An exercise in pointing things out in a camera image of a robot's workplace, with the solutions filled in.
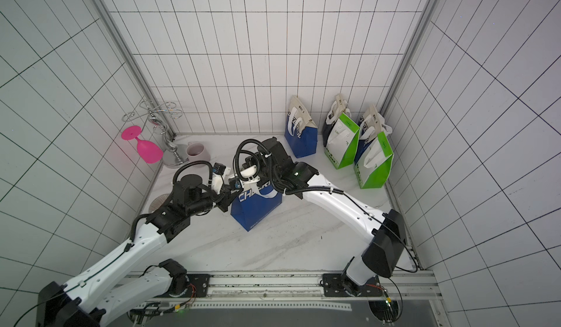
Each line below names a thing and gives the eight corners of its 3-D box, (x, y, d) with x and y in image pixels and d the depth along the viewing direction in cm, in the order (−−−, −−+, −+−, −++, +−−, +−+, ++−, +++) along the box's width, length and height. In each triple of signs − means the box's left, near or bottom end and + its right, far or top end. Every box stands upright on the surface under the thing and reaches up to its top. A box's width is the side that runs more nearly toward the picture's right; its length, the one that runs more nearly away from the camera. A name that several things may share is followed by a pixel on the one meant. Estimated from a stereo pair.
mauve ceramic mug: (186, 163, 109) (181, 154, 104) (193, 151, 115) (188, 141, 109) (206, 165, 108) (202, 156, 103) (212, 153, 114) (208, 143, 108)
